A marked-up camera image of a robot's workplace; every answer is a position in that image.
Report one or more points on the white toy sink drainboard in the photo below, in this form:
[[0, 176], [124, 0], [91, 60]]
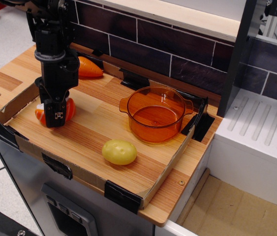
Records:
[[244, 149]]

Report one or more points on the dark grey vertical post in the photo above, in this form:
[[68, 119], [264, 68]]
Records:
[[247, 32]]

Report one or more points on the transparent orange plastic pot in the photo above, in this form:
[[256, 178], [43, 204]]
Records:
[[155, 113]]

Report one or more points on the orange toy carrot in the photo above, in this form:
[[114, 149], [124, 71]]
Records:
[[89, 69]]

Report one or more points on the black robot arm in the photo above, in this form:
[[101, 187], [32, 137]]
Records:
[[52, 35]]

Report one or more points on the grey toy oven panel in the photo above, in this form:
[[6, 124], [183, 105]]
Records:
[[70, 218]]

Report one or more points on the yellow toy potato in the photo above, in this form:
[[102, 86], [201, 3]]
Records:
[[119, 152]]

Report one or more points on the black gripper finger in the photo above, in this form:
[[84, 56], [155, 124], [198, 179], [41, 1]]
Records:
[[55, 113]]

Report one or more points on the salmon nigiri sushi toy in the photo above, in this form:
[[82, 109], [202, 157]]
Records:
[[70, 111]]

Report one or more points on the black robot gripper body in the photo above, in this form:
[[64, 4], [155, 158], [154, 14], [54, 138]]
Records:
[[57, 79]]

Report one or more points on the cardboard fence with black tape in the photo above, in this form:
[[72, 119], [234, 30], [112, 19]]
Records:
[[78, 144]]

